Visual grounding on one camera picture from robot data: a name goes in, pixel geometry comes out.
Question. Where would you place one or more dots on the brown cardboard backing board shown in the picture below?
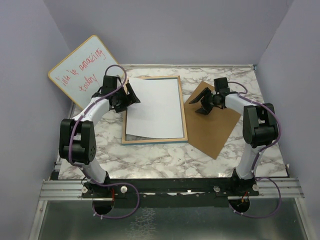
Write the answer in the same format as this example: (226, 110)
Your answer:
(208, 133)

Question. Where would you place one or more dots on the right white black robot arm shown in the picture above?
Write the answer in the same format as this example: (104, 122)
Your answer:
(261, 128)

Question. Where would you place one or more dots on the hot air balloon photo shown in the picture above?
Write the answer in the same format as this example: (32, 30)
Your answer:
(159, 113)

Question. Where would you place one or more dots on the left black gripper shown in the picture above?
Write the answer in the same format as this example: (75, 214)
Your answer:
(131, 97)

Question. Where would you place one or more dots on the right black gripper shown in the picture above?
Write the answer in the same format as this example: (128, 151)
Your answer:
(206, 92)

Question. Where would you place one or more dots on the small whiteboard with red writing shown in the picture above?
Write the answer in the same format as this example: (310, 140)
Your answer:
(81, 73)

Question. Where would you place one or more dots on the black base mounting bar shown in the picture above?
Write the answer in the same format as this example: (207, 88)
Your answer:
(170, 192)

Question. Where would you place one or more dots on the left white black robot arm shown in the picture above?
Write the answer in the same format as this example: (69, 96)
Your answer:
(77, 138)

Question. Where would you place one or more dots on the blue wooden photo frame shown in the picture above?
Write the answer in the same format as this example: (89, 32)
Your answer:
(127, 139)

